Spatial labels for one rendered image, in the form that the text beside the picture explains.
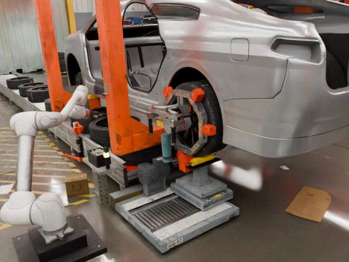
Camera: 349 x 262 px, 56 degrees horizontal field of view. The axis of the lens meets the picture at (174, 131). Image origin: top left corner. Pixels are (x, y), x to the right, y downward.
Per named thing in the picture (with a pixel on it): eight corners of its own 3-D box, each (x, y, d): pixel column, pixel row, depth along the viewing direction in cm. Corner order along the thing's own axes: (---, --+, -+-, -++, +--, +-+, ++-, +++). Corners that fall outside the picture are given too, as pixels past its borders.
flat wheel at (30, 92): (40, 95, 737) (38, 85, 730) (66, 95, 722) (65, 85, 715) (21, 102, 676) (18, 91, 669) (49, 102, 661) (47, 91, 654)
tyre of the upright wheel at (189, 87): (247, 128, 262) (209, 64, 283) (226, 134, 250) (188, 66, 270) (208, 162, 314) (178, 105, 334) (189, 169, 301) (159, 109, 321)
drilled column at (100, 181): (109, 203, 323) (105, 164, 310) (100, 207, 318) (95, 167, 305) (105, 199, 331) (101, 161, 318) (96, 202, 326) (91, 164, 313)
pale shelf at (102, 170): (117, 170, 297) (117, 167, 296) (100, 175, 288) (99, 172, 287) (98, 156, 331) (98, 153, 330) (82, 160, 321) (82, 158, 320)
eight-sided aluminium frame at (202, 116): (208, 159, 272) (207, 94, 255) (202, 161, 268) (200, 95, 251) (170, 142, 314) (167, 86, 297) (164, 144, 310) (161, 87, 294)
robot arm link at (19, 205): (29, 225, 202) (-6, 227, 203) (41, 224, 218) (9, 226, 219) (36, 107, 221) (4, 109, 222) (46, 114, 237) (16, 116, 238)
